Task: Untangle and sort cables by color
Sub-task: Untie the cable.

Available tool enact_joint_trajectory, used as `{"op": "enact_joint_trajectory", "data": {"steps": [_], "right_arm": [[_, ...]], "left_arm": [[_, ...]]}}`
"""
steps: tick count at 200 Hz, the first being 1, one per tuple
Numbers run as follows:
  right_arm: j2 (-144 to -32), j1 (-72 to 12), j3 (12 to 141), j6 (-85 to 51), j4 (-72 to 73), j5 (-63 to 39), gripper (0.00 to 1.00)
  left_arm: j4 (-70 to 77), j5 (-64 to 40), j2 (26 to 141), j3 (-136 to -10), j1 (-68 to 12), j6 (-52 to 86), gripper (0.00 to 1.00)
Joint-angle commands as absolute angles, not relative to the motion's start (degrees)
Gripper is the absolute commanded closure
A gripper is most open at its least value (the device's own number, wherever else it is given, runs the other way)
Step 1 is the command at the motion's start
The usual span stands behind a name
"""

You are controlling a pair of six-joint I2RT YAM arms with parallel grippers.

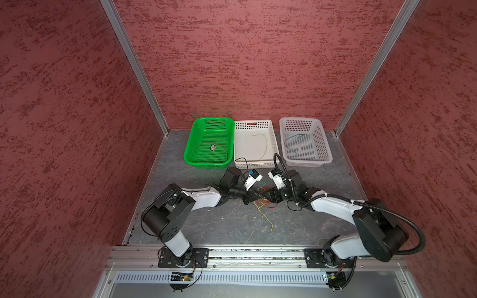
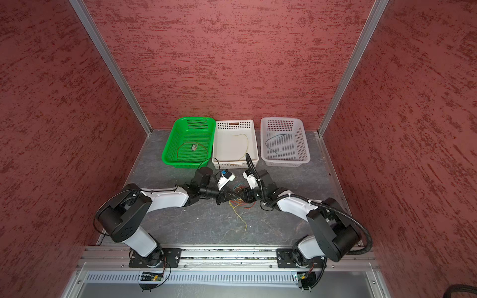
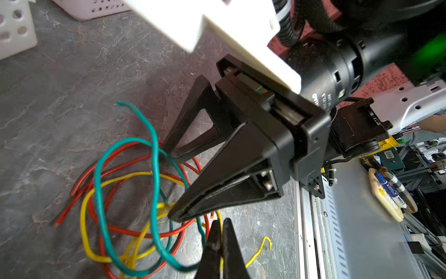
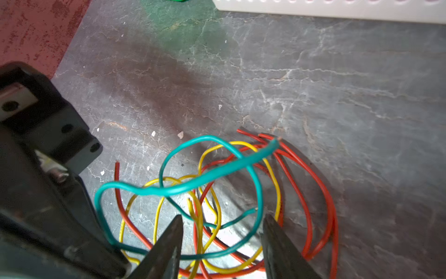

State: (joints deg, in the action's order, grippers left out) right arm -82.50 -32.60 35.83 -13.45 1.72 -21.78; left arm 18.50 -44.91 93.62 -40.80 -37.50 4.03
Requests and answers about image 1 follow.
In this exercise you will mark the translucent white slotted basket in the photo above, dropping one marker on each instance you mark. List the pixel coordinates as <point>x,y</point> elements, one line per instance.
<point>304,142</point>

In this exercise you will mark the white slotted cable duct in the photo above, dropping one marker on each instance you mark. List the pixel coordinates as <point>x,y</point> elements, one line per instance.
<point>314,279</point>

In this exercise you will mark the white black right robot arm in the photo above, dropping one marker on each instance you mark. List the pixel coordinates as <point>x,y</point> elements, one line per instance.
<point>379,234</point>

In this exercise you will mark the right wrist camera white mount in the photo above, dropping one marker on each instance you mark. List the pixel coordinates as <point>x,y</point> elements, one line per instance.
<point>276,176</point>

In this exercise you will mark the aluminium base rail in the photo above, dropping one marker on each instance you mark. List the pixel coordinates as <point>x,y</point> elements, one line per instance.
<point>249,258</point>

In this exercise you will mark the left small circuit board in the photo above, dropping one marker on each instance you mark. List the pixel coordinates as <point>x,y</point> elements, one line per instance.
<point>182,277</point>

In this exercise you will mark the small circuit board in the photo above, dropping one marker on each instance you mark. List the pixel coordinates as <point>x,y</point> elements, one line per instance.
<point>336,281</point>
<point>182,277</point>

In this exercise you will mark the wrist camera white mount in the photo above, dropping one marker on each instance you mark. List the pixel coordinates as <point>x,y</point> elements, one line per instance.
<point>276,176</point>
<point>253,177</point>

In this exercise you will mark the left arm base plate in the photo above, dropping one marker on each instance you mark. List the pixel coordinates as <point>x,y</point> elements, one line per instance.
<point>191,258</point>

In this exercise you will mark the aluminium corner post left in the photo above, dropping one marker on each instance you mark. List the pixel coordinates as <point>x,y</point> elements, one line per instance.
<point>124,40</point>

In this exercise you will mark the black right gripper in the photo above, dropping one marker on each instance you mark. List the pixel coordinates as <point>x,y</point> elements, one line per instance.
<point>274,195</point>

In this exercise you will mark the green plastic basket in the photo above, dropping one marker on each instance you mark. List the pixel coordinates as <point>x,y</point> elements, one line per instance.
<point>206,131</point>

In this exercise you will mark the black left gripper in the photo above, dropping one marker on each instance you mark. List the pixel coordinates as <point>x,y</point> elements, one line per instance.
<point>251,197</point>

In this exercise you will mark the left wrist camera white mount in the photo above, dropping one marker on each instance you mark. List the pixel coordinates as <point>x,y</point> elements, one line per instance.
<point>253,177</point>

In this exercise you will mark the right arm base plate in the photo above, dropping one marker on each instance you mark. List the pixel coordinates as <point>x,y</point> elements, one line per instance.
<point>315,257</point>

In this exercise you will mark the aluminium corner post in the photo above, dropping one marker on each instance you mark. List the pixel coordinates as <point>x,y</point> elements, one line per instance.
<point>407,9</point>
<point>124,40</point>

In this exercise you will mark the right small circuit board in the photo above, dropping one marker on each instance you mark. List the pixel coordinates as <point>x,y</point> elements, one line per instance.
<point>336,281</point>

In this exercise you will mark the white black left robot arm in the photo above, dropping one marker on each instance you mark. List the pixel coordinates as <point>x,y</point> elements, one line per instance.
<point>167,213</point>

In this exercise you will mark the cream perforated basket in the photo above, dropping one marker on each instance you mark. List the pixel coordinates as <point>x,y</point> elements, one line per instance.
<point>255,144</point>

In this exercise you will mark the aluminium corner post right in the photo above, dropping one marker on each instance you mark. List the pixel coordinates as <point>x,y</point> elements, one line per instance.
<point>407,9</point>

